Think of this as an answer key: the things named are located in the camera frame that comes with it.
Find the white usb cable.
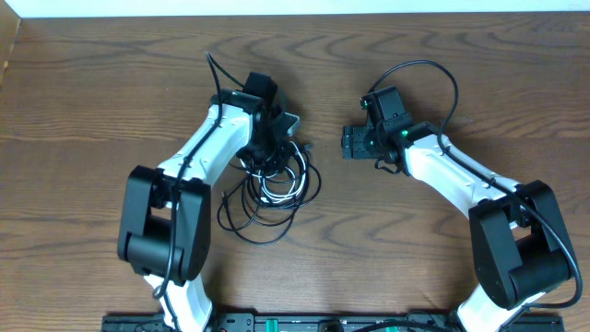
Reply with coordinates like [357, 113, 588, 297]
[251, 140, 309, 204]

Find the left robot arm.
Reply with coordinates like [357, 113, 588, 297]
[117, 72, 300, 331]

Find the black usb cable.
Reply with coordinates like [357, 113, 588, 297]
[216, 142, 323, 246]

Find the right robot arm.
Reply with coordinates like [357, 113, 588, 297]
[341, 87, 582, 331]

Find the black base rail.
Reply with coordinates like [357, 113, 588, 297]
[100, 312, 566, 332]

